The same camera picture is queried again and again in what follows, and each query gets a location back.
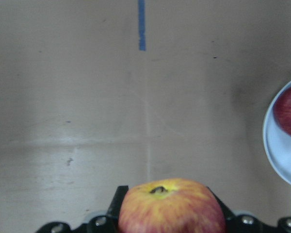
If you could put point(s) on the red apple plate left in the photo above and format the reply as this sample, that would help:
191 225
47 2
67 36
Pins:
282 111

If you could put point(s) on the light blue plate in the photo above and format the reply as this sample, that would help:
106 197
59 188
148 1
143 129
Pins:
277 143

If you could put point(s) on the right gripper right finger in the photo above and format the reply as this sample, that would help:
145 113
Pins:
247 223

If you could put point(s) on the red yellow apple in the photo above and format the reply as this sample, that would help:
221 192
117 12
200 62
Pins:
173 205

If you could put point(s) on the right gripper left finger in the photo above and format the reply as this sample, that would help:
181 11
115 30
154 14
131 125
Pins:
105 223

